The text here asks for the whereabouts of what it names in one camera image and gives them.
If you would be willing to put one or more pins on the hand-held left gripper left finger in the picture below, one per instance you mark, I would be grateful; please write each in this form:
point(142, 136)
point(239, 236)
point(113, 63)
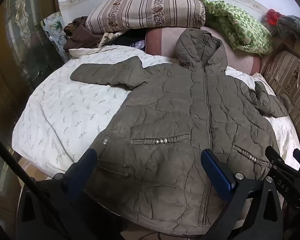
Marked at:
point(89, 158)

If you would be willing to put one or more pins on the red cloth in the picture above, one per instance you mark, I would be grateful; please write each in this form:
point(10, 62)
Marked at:
point(273, 17)

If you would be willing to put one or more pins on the green patterned cloth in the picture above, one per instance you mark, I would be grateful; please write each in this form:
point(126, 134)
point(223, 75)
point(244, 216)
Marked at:
point(242, 27)

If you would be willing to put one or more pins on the striped brown pillow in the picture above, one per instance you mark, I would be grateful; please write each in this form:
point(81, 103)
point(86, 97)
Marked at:
point(145, 10)

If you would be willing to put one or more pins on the cream patterned cloth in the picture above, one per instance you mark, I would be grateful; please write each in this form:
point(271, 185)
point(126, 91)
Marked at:
point(108, 37)

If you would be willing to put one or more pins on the olive quilted hooded jacket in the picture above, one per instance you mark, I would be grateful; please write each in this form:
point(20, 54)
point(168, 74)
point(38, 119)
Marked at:
point(170, 120)

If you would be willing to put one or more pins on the grey knitted cloth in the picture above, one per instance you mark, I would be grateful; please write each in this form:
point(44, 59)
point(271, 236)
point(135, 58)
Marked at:
point(293, 26)

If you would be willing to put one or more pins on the glass cabinet door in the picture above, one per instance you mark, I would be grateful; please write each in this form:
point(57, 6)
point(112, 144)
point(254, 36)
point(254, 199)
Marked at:
point(27, 30)

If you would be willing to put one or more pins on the brown garment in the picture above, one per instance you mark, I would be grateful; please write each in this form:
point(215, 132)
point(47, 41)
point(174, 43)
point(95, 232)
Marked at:
point(82, 36)

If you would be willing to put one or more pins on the striped beige cushion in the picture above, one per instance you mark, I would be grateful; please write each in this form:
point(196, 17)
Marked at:
point(292, 85)

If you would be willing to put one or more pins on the floral plastic bag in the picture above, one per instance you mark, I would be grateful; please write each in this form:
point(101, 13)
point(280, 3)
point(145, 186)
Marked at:
point(52, 27)

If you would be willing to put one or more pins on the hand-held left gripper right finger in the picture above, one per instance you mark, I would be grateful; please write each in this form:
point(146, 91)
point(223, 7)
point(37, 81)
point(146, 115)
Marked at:
point(216, 173)

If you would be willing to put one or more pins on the white leaf-print quilt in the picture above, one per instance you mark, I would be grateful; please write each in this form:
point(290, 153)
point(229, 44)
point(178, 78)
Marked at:
point(65, 105)

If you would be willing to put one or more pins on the pink maroon blanket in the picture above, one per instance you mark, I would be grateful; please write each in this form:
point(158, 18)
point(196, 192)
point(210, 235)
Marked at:
point(162, 42)

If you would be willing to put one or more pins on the purple plastic wrap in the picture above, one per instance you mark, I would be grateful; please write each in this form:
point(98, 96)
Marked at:
point(138, 44)

